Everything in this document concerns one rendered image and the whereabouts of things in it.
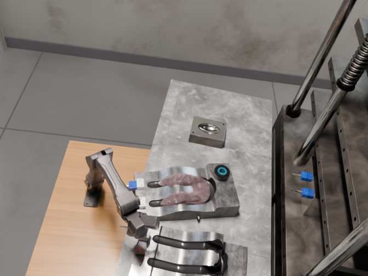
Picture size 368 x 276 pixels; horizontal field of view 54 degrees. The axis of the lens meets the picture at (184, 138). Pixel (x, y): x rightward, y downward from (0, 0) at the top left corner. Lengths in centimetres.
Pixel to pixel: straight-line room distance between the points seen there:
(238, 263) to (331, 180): 61
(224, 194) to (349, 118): 69
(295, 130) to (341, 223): 83
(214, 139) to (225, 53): 179
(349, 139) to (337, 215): 35
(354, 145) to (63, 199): 139
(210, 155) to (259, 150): 31
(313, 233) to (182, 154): 81
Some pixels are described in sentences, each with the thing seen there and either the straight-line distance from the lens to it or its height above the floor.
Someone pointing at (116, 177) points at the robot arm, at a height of 123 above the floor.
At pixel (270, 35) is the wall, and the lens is 367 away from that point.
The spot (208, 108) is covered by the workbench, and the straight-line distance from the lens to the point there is 234.
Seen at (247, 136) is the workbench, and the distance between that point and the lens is 225.
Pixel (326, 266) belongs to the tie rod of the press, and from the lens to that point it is 159.
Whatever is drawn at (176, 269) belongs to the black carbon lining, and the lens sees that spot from 166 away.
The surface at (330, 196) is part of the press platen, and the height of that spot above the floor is 104.
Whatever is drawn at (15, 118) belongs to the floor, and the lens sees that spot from 342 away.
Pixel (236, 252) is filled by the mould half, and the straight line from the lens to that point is 176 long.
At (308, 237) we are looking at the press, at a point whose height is 78.
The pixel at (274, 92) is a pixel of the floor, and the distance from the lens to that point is 389.
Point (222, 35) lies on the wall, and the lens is 362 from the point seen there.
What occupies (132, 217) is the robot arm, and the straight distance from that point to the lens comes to 143.
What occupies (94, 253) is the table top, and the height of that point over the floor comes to 80.
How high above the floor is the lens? 243
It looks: 49 degrees down
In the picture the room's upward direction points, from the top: 11 degrees clockwise
